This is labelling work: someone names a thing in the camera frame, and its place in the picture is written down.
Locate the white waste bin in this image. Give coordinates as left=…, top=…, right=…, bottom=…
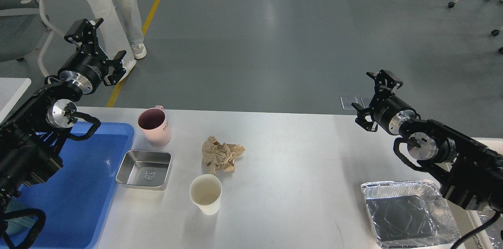
left=469, top=137, right=503, bottom=249

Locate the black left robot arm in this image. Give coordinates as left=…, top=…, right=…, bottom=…
left=0, top=18, right=126, bottom=249

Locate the clear floor plate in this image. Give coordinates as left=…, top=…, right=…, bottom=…
left=360, top=96, right=373, bottom=108
left=340, top=96, right=359, bottom=110

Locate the pink ribbed mug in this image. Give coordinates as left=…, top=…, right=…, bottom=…
left=137, top=105, right=173, bottom=146

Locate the white paper cup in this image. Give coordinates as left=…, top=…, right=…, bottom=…
left=190, top=174, right=222, bottom=215

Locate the grey office chair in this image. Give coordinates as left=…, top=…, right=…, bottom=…
left=0, top=0, right=65, bottom=77

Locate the blue plastic tray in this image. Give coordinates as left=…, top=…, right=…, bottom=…
left=18, top=123, right=134, bottom=249

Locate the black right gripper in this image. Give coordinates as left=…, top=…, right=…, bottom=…
left=351, top=70, right=417, bottom=135

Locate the white side table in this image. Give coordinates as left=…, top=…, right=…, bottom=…
left=0, top=77, right=32, bottom=122

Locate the stainless steel square dish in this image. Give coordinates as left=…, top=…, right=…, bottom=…
left=115, top=150, right=172, bottom=190

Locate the clear floor plate right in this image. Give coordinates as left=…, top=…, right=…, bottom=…
left=360, top=96, right=373, bottom=108

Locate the aluminium foil tray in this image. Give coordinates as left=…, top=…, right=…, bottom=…
left=360, top=179, right=460, bottom=249

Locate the crumpled brown paper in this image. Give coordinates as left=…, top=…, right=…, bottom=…
left=202, top=136, right=246, bottom=174

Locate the black caster wheel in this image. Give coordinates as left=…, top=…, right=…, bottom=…
left=491, top=26, right=503, bottom=55

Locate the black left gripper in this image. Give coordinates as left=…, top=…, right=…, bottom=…
left=58, top=18, right=127, bottom=95

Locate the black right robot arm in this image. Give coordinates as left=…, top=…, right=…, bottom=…
left=351, top=70, right=503, bottom=249

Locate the clear floor plate left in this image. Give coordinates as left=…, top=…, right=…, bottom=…
left=340, top=96, right=359, bottom=110

